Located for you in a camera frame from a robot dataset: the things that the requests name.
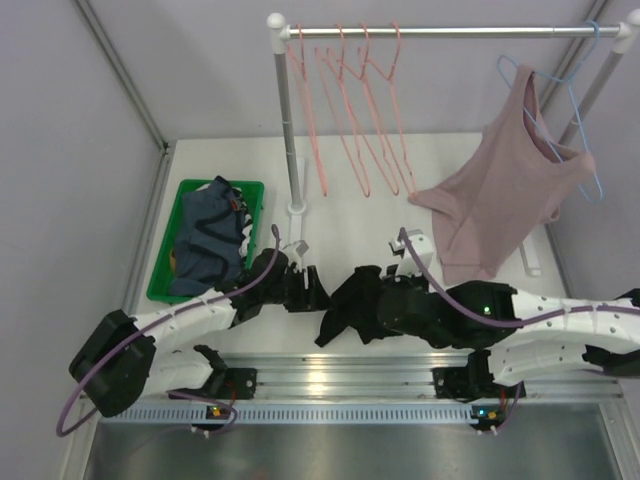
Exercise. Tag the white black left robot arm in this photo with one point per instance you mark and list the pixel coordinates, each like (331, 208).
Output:
(130, 357)

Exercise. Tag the blue grey garment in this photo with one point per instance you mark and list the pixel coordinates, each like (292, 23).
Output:
(211, 245)

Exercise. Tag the black tank top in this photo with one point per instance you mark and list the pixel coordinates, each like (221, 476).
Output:
(354, 305)

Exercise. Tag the silver white clothes rack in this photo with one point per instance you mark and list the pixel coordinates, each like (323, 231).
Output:
(624, 34)

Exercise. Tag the pink tank top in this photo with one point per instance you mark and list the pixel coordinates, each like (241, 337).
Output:
(515, 181)

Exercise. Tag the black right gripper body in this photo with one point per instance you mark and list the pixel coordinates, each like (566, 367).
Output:
(401, 283)

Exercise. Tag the green plastic bin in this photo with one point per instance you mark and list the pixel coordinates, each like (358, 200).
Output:
(163, 272)

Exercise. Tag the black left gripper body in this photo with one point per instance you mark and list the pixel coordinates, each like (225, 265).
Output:
(304, 288)

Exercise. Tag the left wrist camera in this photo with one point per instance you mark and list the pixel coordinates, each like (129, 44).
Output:
(295, 253)

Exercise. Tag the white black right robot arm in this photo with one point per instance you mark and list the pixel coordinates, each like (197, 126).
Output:
(511, 335)

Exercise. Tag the white slotted cable duct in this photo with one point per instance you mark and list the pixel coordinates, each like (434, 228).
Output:
(174, 412)

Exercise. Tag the aluminium mounting rail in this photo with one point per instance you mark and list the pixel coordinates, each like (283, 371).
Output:
(406, 378)

